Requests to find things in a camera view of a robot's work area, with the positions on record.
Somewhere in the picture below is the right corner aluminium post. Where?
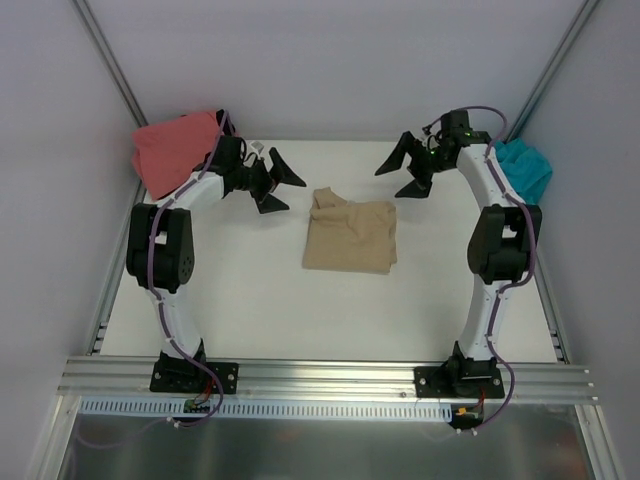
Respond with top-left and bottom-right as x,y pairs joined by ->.
506,0 -> 601,142

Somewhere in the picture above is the beige t shirt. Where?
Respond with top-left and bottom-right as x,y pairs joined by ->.
302,187 -> 397,274

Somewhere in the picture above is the purple cable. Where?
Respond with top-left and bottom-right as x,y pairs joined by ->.
148,110 -> 231,429
432,104 -> 539,435

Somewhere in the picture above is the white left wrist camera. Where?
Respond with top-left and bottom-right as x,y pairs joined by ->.
251,141 -> 264,153

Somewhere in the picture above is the left corner aluminium post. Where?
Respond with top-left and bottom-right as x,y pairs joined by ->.
70,0 -> 148,127

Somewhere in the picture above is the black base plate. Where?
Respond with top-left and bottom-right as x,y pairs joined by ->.
149,357 -> 239,395
413,365 -> 505,399

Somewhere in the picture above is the teal t shirt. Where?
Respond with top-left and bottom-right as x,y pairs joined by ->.
495,138 -> 553,204

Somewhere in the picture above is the corner aluminium post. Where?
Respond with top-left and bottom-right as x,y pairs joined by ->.
506,0 -> 601,142
70,0 -> 148,127

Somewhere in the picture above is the white slotted cable duct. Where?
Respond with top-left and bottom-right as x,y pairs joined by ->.
78,396 -> 452,423

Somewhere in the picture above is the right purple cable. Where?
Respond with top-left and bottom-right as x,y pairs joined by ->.
432,104 -> 539,435

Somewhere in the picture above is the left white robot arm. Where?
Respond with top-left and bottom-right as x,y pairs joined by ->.
125,136 -> 306,393

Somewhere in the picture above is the folded pink t shirt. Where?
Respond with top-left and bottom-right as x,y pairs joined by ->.
132,110 -> 225,200

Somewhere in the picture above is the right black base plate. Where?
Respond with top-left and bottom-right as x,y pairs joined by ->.
413,365 -> 505,399

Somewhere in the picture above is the folded black t shirt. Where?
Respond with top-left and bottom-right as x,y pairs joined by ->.
215,109 -> 239,138

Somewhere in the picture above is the aluminium mounting rail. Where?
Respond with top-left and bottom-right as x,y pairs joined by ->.
57,356 -> 599,405

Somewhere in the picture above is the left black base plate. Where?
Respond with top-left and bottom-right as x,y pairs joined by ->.
149,357 -> 239,395

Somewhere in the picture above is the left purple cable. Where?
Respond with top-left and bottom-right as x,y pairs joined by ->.
148,110 -> 231,429

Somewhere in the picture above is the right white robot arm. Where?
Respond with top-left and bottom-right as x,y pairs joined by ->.
376,107 -> 542,399

